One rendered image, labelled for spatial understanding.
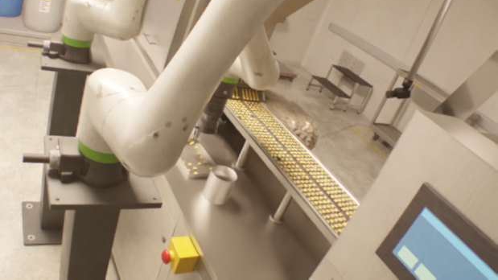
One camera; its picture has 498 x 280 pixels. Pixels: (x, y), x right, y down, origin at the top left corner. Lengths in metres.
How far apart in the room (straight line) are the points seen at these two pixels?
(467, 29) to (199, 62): 4.61
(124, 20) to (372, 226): 1.09
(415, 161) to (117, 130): 0.51
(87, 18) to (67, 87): 0.29
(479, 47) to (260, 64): 4.14
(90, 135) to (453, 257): 0.70
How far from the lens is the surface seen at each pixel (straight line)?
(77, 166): 0.89
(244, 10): 0.66
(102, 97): 0.77
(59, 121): 1.62
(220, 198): 1.14
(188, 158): 1.31
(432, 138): 0.53
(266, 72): 1.05
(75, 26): 1.45
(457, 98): 0.87
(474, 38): 5.02
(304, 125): 1.49
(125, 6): 1.38
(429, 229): 0.54
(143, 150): 0.67
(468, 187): 0.51
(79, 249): 1.06
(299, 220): 1.26
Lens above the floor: 1.49
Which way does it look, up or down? 24 degrees down
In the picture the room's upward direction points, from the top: 22 degrees clockwise
